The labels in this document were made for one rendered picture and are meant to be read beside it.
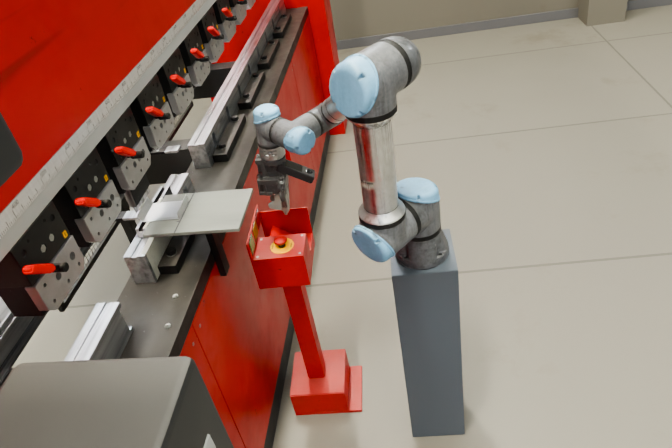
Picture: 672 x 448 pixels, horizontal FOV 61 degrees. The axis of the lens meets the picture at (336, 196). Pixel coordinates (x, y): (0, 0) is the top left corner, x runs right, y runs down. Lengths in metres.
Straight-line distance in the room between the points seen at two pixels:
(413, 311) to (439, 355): 0.21
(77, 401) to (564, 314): 2.30
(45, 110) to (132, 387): 0.94
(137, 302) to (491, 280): 1.62
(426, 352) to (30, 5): 1.36
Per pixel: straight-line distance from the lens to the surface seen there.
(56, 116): 1.28
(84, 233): 1.34
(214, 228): 1.50
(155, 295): 1.57
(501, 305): 2.56
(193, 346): 1.53
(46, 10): 1.32
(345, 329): 2.50
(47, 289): 1.21
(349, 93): 1.18
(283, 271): 1.73
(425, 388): 1.95
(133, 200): 1.57
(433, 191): 1.48
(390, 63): 1.20
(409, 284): 1.60
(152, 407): 0.35
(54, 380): 0.39
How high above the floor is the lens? 1.86
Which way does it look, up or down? 35 degrees down
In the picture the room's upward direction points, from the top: 11 degrees counter-clockwise
